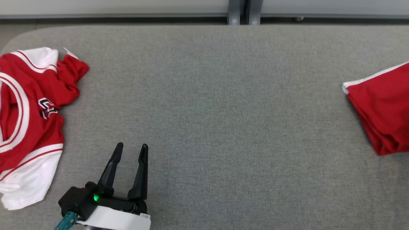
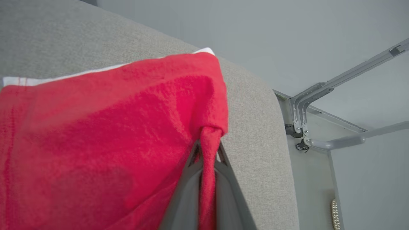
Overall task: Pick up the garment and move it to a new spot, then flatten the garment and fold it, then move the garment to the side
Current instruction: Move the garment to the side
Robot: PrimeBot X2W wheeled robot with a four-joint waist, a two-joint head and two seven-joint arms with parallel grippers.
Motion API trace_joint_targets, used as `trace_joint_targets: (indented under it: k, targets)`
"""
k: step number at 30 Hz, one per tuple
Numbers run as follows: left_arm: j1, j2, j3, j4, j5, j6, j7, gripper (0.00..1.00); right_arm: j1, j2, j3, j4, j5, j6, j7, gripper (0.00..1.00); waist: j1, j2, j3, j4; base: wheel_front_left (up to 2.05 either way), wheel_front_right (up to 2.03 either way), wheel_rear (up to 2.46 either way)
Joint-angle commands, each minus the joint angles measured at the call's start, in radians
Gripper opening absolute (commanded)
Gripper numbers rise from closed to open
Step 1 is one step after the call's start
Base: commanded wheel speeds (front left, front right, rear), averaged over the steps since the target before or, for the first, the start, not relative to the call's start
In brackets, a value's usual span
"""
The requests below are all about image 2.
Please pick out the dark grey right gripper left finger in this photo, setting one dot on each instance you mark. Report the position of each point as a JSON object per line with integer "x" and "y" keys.
{"x": 187, "y": 198}

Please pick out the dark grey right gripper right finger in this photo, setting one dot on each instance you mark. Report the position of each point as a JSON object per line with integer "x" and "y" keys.
{"x": 230, "y": 204}

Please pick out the red and white sports jersey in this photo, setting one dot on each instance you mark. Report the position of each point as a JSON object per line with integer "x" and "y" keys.
{"x": 96, "y": 143}

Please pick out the grey fabric sofa seat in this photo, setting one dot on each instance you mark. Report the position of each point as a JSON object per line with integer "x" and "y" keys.
{"x": 64, "y": 38}

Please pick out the black frame foot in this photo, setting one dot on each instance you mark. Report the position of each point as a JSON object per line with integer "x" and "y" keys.
{"x": 291, "y": 131}

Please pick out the grey metal tube frame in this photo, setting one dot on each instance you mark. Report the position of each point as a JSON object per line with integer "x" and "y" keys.
{"x": 314, "y": 91}

